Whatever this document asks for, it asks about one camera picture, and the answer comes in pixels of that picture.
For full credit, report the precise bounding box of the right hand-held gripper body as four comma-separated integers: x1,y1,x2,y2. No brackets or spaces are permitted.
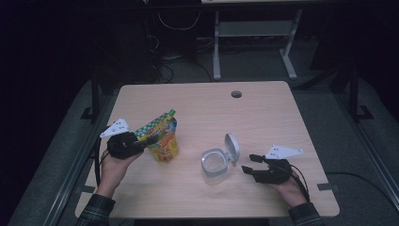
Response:
253,144,305,185

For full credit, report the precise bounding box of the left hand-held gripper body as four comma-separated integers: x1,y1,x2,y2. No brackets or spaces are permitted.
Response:
99,117,149,160

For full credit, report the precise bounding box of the yellow snack pouch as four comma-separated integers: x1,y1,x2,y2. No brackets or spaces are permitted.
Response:
135,108,181,164

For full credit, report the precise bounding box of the clear container with white lid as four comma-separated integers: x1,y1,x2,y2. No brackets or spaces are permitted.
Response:
200,132,242,186

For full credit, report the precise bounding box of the person's right hand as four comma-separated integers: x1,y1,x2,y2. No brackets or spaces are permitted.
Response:
268,170,309,208

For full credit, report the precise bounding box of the person's left hand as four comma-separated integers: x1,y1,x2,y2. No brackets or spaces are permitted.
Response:
95,150,144,200

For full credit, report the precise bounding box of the grey tape strip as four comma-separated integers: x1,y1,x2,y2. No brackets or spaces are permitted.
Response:
317,183,340,192
74,185,96,194

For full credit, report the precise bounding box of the black metal stand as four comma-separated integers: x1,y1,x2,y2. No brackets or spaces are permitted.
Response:
346,64,375,122
79,76,102,124

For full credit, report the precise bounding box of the white-framed desk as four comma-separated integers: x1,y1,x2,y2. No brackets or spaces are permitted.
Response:
200,0,318,81

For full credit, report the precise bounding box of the right hand-held gripper cable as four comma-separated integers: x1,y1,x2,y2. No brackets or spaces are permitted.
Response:
290,163,311,203

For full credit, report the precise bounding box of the grey metal rail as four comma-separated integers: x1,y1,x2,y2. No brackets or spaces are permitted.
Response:
46,90,121,226
332,92,399,203

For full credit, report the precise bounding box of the bundle of black cables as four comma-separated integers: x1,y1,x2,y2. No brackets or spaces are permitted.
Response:
147,34,215,84

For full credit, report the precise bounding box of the black floor cable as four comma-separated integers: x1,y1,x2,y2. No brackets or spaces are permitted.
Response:
324,171,399,208

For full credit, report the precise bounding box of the white hanging cable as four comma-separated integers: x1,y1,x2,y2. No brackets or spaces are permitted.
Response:
157,11,201,31

